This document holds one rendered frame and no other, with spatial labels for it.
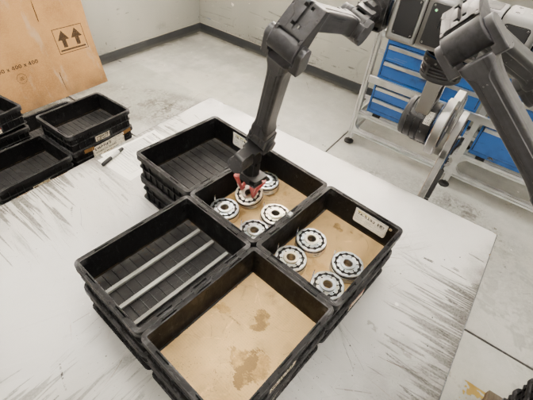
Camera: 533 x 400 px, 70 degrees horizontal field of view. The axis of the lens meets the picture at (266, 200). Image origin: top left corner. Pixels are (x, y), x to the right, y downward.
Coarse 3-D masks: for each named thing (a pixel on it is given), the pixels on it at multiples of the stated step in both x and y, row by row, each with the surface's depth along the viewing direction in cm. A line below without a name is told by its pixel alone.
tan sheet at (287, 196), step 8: (280, 184) 148; (280, 192) 144; (288, 192) 145; (296, 192) 145; (264, 200) 140; (272, 200) 141; (280, 200) 141; (288, 200) 142; (296, 200) 142; (240, 208) 136; (256, 208) 137; (288, 208) 139; (240, 216) 133; (248, 216) 134; (256, 216) 134; (240, 224) 131
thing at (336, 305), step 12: (324, 192) 132; (336, 192) 133; (360, 204) 129; (276, 228) 117; (396, 228) 122; (264, 240) 113; (396, 240) 119; (264, 252) 110; (384, 252) 114; (372, 264) 111; (300, 276) 105; (360, 276) 107; (312, 288) 103; (348, 288) 104; (336, 300) 101
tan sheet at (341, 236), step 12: (324, 216) 137; (336, 216) 138; (312, 228) 133; (324, 228) 133; (336, 228) 134; (348, 228) 134; (336, 240) 129; (348, 240) 130; (360, 240) 130; (372, 240) 131; (324, 252) 125; (336, 252) 126; (360, 252) 127; (372, 252) 127; (312, 264) 121; (324, 264) 122
